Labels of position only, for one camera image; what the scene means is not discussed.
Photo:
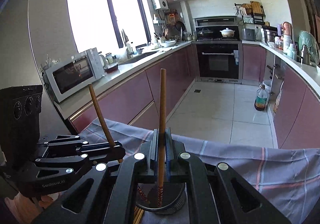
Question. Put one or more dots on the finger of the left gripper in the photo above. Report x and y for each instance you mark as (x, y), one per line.
(49, 167)
(67, 146)

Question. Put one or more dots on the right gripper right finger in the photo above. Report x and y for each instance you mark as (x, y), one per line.
(174, 171)

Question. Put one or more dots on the wooden chopstick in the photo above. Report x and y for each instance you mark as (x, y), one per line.
(161, 137)
(101, 116)

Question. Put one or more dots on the person's hand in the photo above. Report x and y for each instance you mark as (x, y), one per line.
(45, 201)

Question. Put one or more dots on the black mesh utensil cup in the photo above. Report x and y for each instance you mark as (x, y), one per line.
(173, 198)

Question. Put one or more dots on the white microwave oven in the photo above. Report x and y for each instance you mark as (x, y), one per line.
(67, 77)

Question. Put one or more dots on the dark red bowl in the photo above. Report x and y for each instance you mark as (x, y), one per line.
(111, 67)

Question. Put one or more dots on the oil bottle on floor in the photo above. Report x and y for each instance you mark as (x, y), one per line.
(261, 98)

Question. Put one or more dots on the black built-in oven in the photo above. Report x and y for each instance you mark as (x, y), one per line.
(220, 59)

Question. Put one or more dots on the pink lower cabinets right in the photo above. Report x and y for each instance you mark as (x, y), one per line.
(296, 120)

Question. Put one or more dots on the black pot with lid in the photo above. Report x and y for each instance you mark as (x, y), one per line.
(204, 32)

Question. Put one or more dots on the white ceramic pot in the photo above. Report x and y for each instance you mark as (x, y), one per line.
(227, 33)

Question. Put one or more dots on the steel thermos bottle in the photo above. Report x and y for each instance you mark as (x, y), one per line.
(305, 56)

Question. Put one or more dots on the pink kettle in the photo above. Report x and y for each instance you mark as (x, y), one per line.
(287, 29)

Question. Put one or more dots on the window with dark frame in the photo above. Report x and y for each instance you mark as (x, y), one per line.
(109, 25)

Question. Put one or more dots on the black wall rack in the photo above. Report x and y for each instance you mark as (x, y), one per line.
(250, 13)

